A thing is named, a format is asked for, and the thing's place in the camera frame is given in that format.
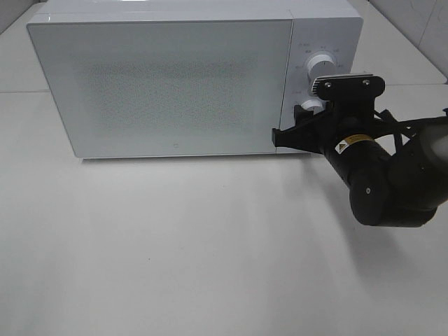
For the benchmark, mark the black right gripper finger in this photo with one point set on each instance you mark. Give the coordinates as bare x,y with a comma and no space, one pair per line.
308,119
300,137

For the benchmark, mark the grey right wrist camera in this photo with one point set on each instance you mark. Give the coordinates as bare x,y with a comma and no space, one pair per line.
325,79

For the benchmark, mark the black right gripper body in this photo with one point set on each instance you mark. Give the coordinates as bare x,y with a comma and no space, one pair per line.
352,107

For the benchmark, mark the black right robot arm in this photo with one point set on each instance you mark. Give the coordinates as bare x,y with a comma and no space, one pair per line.
396,171

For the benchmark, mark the white microwave door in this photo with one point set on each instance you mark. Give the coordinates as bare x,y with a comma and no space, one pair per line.
129,90

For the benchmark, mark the white control knob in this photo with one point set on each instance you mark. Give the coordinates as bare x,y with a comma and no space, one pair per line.
313,105
320,64

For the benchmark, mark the white microwave oven body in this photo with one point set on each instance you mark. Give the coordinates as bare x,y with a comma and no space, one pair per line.
317,26

